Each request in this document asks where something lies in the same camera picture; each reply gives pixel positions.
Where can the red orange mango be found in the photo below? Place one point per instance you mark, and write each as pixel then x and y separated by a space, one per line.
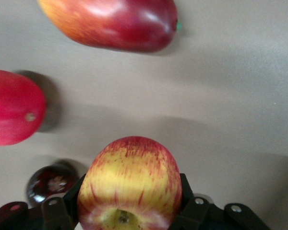
pixel 115 21

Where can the brown table cover sheet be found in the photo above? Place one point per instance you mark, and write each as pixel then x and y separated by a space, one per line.
pixel 206 95

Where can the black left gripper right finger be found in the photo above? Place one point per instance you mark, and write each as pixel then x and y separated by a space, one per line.
pixel 192 210

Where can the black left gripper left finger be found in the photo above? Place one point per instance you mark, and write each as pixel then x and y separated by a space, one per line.
pixel 69 203

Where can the dark purple mangosteen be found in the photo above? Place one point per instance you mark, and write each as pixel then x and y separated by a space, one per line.
pixel 48 184

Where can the plain red round fruit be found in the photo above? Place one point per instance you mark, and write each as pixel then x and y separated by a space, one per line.
pixel 12 107

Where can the red yellow striped apple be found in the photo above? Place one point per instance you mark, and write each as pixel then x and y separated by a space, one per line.
pixel 132 179

